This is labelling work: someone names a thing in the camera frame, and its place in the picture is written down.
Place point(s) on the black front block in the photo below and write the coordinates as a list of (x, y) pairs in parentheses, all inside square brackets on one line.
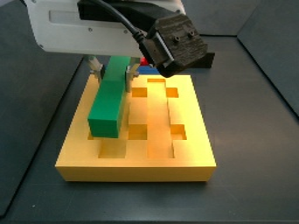
[(205, 62)]

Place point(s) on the yellow slotted board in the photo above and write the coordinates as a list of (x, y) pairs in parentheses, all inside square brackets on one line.
[(163, 145)]

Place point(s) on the blue flat bar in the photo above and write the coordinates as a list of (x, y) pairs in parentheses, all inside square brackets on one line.
[(147, 70)]

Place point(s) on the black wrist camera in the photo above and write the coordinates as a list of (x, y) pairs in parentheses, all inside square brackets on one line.
[(179, 42)]

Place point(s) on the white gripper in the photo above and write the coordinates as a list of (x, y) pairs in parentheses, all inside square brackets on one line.
[(61, 32)]

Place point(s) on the green rectangular block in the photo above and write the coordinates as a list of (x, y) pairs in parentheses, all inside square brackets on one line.
[(106, 114)]

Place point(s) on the red H-shaped block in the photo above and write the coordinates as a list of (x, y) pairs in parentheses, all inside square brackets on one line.
[(143, 62)]

